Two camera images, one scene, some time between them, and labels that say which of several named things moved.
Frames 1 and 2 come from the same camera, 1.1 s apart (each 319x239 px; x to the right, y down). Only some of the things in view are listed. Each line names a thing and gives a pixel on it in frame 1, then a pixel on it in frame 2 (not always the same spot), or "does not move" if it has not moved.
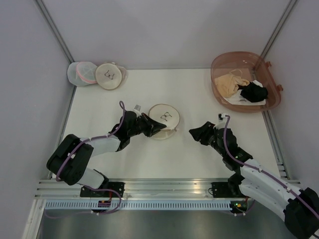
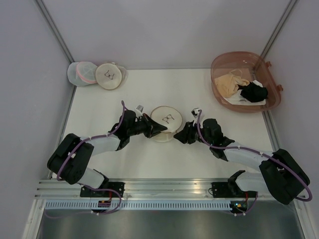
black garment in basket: x=253 y=92 does not move
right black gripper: x=209 y=136 -> x=187 y=133
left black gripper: x=144 y=125 does not move
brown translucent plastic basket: x=242 y=82 does not move
